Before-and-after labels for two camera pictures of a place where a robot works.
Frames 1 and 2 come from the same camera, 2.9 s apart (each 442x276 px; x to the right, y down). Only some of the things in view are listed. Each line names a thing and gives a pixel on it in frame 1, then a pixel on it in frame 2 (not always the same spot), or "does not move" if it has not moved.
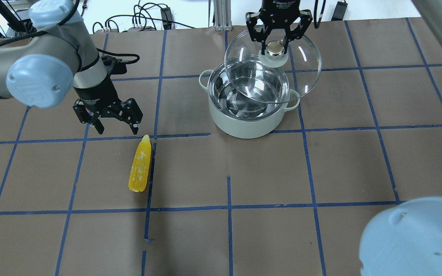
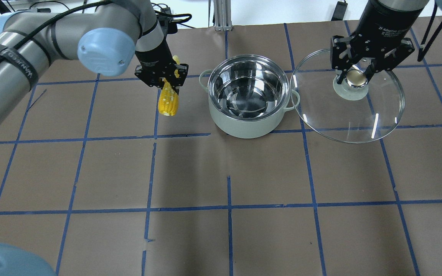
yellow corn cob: [140, 168] -> [168, 100]
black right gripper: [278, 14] -> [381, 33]
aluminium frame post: [222, 15] does not move
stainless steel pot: [248, 96] does not move
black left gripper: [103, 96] -> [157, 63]
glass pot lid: [275, 77] -> [355, 111]
